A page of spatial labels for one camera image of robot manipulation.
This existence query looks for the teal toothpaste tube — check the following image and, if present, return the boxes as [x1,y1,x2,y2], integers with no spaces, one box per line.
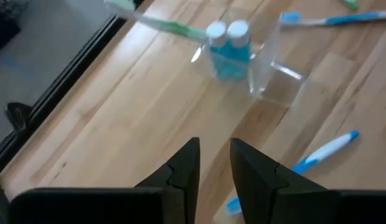
[205,21,234,80]

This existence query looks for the blue mouthwash bottle white cap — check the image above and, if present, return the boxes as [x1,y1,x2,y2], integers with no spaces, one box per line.
[226,19,252,80]

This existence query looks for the black frame hook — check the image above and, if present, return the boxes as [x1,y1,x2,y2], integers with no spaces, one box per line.
[4,101,34,135]

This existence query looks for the blue and white toothbrush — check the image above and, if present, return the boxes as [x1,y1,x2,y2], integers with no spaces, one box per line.
[279,10,386,27]
[225,129,361,218]

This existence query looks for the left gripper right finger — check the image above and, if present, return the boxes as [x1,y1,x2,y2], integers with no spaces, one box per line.
[230,138,386,224]

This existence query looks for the black aluminium table frame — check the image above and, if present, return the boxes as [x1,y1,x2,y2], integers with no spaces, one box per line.
[0,0,146,187]

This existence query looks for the clear plastic organizer box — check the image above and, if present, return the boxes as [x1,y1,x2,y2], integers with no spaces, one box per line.
[190,6,309,108]

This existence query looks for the green and white toothbrush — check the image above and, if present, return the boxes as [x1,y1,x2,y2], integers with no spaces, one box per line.
[103,0,209,43]
[338,0,359,12]

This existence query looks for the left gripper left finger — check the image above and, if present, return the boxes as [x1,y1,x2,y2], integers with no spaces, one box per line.
[9,136,201,224]

